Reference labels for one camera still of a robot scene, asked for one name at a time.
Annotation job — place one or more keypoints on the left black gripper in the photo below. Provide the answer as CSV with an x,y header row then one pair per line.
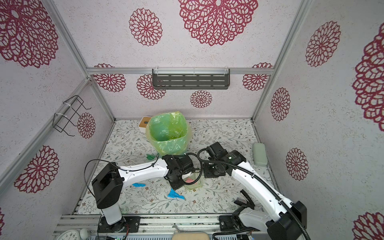
x,y
177,186

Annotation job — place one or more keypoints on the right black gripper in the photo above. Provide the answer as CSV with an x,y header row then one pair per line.
x,y
206,173

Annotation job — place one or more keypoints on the light green dustpan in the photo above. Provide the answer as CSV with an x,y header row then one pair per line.
x,y
197,184

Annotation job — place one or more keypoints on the blue paper scrap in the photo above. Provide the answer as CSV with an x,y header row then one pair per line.
x,y
174,195
138,185

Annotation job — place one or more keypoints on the green bin with bag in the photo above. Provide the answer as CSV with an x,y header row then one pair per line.
x,y
169,133

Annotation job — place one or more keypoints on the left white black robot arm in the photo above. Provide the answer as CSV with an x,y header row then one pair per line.
x,y
112,179

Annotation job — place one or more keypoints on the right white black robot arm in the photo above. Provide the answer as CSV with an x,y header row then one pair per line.
x,y
281,219

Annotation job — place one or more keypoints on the green paper scrap left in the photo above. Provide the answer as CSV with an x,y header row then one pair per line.
x,y
151,157

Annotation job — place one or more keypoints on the black stapler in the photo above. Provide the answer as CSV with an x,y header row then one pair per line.
x,y
247,202

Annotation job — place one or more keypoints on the white wooden-top tissue box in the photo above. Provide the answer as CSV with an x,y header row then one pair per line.
x,y
143,123

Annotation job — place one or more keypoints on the beige object at bottom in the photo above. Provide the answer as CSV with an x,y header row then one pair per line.
x,y
188,235

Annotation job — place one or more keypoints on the white round gauge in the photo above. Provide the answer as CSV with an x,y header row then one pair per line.
x,y
69,235

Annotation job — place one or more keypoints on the dark grey wall shelf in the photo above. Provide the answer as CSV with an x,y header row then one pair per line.
x,y
191,79

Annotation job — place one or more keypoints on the black wire wall rack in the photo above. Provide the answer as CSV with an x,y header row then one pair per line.
x,y
61,120

